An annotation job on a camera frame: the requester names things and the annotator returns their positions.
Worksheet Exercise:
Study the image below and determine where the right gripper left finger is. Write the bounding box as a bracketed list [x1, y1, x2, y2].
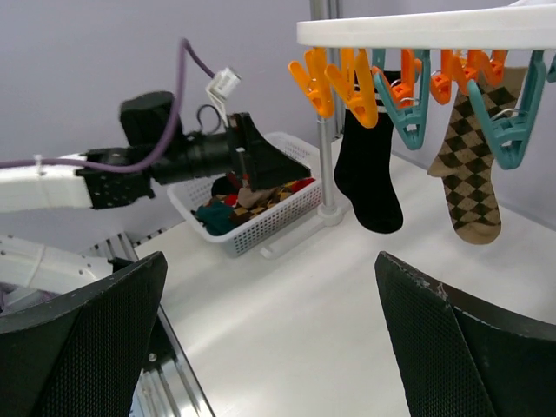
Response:
[1, 252, 168, 416]

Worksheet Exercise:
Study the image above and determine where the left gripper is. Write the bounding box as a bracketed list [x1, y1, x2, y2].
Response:
[225, 112, 311, 190]

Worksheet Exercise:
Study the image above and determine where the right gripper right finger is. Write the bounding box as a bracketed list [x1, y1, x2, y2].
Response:
[374, 251, 555, 416]

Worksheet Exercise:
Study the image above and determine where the brown argyle sock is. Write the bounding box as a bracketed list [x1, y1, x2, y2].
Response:
[230, 181, 302, 226]
[427, 92, 501, 245]

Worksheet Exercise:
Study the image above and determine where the black striped sock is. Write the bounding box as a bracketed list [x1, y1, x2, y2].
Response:
[334, 95, 403, 235]

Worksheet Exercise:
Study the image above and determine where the white clip hanger frame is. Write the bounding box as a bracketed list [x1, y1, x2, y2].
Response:
[296, 3, 555, 50]

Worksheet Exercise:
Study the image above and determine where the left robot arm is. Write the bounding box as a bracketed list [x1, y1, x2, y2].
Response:
[1, 91, 310, 295]

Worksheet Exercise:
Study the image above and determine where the white laundry basket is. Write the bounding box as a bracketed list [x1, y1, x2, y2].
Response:
[167, 131, 325, 258]

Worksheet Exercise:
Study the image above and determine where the dark teal sock in basket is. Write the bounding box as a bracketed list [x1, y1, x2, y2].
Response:
[194, 202, 235, 236]

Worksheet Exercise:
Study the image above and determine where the white clothes rack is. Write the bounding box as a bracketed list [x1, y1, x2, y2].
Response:
[259, 0, 348, 261]

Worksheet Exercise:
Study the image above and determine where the orange clothes clip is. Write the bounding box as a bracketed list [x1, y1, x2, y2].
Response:
[429, 50, 507, 104]
[288, 47, 334, 119]
[324, 48, 378, 129]

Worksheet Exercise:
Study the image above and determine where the teal clothes clip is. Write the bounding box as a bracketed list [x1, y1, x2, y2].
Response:
[467, 50, 546, 170]
[372, 49, 431, 150]

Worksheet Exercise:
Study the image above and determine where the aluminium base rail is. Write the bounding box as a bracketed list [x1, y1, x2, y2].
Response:
[86, 229, 218, 417]

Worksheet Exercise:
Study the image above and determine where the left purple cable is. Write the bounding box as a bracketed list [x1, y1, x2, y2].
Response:
[0, 37, 216, 175]

